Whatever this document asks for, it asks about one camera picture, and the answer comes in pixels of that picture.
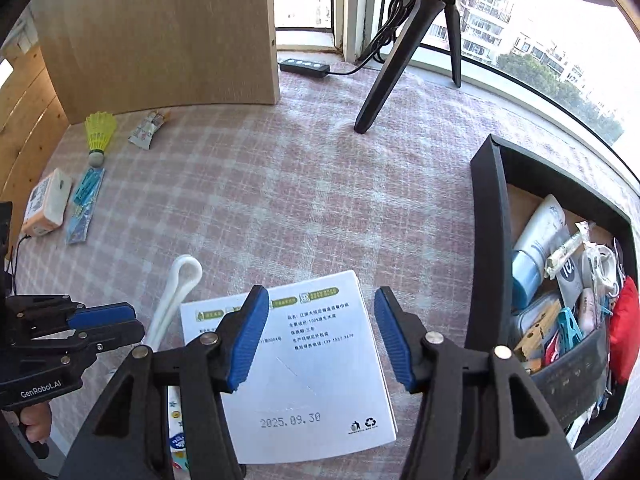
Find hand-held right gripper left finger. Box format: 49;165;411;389
59;284;271;480

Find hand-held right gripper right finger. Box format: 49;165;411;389
374;286;585;480

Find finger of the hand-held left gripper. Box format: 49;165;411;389
10;321;147;367
5;296;137;333

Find white plastic loop strip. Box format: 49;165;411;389
142;255;203;353

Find white napkin packet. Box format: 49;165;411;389
180;270;398;465

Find orange tissue pack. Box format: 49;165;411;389
21;167;73;237

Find black container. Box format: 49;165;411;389
465;134;635;456

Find teal clothes clip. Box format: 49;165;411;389
70;167;103;206
555;307;585;348

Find red cushion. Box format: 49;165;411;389
607;276;640;386

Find person's left hand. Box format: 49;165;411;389
0;402;53;445

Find blue card packet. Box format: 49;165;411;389
66;167;106;245

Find colourful printed packet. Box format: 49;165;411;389
166;385;192;471

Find pale blue tin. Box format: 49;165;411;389
514;292;561;333

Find wooden clothespin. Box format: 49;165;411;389
512;300;563;361

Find pink plaid tablecloth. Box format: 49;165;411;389
0;62;640;480

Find yellow shuttlecock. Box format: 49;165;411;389
84;111;118;168

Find white tube blue cap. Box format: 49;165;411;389
511;194;568;311

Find white snack wrapper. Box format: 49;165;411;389
127;110;171;150

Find white stick wrapper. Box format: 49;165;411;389
545;221;593;281

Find small pink case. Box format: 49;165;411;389
577;287;599;336

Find wooden slat panel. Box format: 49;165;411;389
0;42;71;206

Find black tripod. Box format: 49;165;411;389
354;0;463;135

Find black power strip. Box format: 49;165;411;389
278;57;331;78

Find light wooden board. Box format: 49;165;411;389
30;0;282;126

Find black charging cable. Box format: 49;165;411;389
7;232;31;296

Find black power cable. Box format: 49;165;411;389
327;0;418;77

